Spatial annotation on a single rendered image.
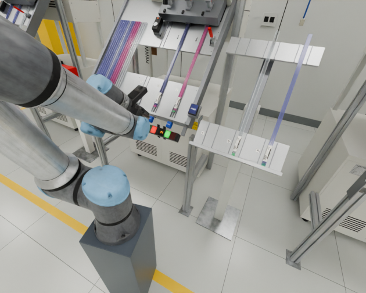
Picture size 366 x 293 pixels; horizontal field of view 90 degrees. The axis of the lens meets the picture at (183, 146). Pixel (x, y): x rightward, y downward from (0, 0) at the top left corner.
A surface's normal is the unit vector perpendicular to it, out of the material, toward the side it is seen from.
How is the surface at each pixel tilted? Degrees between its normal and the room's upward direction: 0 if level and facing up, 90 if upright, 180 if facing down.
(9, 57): 78
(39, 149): 92
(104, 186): 7
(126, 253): 0
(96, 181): 7
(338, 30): 90
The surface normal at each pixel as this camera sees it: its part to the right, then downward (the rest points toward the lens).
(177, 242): 0.05, -0.79
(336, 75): -0.44, 0.52
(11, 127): 0.90, 0.33
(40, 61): 0.95, 0.03
